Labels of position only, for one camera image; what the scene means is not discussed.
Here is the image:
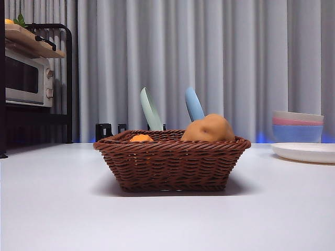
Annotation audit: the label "orange corn cob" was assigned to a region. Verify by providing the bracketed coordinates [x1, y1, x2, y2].
[129, 134, 154, 143]

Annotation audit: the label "brown wicker basket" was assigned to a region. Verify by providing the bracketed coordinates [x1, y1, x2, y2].
[93, 129, 252, 193]

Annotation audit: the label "tan potato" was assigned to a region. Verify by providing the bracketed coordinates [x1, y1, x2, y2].
[180, 113, 236, 143]

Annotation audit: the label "pale green plate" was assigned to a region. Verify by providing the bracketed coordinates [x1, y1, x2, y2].
[140, 87, 164, 131]

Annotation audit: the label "pale blue plate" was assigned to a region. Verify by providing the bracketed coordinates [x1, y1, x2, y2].
[184, 86, 206, 123]

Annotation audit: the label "black plate rack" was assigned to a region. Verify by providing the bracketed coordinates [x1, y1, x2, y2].
[95, 122, 168, 143]

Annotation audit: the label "grey pleated curtain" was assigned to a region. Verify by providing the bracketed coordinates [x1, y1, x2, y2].
[4, 0, 335, 144]

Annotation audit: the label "pink bowl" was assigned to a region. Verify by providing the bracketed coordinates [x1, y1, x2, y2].
[272, 117, 324, 126]

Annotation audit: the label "blue bowl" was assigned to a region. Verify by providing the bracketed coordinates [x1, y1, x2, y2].
[271, 124, 324, 143]

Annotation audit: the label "white bowl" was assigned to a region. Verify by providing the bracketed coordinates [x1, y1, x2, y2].
[272, 110, 325, 122]

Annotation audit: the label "white flat plate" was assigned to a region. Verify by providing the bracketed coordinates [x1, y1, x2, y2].
[271, 142, 335, 165]

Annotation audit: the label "white toaster oven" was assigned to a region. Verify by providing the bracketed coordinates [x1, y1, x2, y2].
[5, 48, 55, 108]

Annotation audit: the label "wooden cutting board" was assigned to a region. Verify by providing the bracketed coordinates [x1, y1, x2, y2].
[4, 25, 66, 59]

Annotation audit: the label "green leaves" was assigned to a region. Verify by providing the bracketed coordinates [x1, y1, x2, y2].
[13, 13, 28, 28]

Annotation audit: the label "black metal shelf frame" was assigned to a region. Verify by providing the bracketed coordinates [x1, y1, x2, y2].
[0, 0, 73, 159]

